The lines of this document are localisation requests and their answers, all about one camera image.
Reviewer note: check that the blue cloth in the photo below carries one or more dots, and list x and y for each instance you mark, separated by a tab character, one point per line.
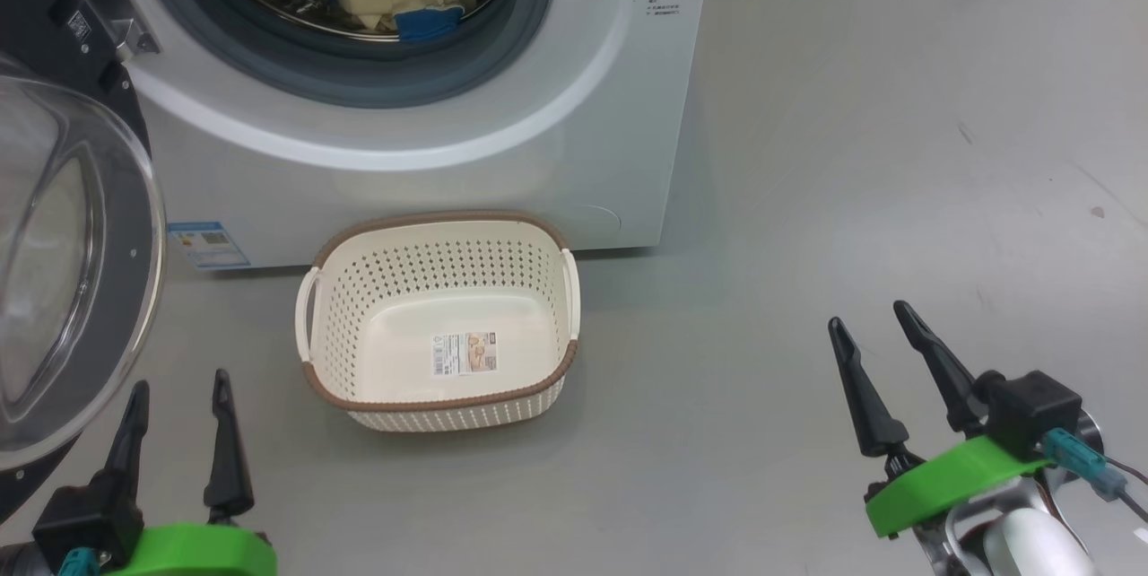
429	22

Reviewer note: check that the paper sticker in basket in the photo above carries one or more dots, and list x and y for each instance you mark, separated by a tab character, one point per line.
465	353

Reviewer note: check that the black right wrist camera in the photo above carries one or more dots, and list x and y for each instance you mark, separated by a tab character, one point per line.
1031	410

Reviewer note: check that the white front-load washing machine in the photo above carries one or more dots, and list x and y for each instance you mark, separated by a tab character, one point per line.
448	172

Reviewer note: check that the blue energy label sticker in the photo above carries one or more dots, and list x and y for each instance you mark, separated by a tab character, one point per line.
208	244

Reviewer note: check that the black glass washing machine door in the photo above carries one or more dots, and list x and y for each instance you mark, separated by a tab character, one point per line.
72	271

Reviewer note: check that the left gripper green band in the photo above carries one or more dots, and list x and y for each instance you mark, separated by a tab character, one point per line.
197	554

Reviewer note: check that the cream laundry basket brown rim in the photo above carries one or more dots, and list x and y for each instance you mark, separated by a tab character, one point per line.
359	325

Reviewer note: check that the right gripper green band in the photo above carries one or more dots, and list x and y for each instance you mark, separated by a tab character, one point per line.
942	482

